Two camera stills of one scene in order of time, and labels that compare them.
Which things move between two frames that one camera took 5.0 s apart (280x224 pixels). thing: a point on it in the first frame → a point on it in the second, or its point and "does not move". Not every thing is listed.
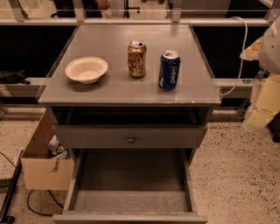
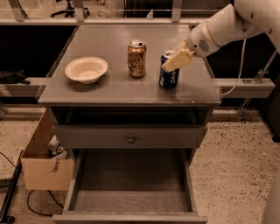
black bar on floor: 4,216 does not move
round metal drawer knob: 131,139 does not move
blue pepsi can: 169,70 does not move
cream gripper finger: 265,102 → 178,59
